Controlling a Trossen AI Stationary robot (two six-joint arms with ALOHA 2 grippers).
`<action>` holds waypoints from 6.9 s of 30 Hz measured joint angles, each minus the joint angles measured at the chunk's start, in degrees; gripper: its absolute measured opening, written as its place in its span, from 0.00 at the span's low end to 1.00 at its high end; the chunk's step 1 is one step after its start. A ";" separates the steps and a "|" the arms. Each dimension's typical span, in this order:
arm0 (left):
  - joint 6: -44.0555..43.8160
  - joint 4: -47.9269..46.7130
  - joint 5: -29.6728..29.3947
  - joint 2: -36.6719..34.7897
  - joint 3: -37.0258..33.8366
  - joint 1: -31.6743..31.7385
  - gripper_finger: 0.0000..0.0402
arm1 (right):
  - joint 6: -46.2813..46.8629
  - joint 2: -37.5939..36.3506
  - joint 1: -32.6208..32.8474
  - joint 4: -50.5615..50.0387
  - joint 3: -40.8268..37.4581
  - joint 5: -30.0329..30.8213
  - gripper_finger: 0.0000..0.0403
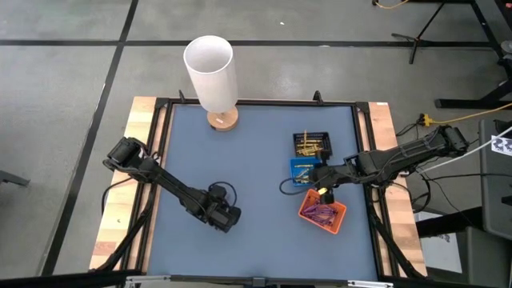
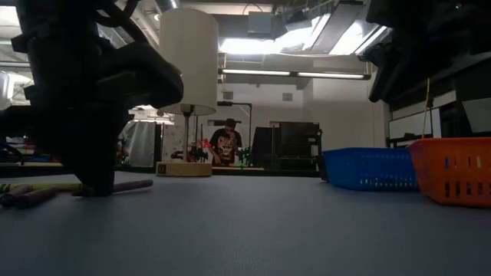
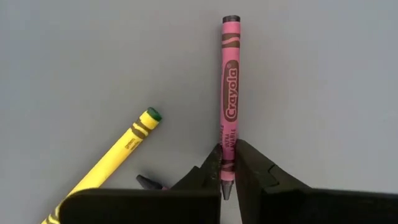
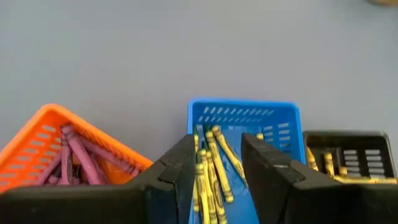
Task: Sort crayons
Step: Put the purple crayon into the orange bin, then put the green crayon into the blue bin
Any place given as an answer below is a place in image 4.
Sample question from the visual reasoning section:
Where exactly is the black vented box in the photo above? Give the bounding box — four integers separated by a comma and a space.
302, 129, 398, 185

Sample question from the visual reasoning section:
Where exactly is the orange plastic basket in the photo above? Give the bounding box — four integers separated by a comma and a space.
0, 103, 154, 194

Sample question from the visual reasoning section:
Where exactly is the blue plastic basket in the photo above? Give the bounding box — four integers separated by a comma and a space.
186, 98, 307, 224

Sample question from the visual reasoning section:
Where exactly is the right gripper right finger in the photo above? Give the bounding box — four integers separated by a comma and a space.
241, 133, 398, 224

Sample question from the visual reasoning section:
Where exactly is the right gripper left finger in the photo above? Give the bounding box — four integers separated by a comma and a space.
0, 133, 196, 224

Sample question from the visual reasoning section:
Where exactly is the purple crayon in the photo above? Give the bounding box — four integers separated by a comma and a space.
60, 124, 105, 186
77, 136, 141, 175
59, 136, 73, 186
35, 151, 63, 187

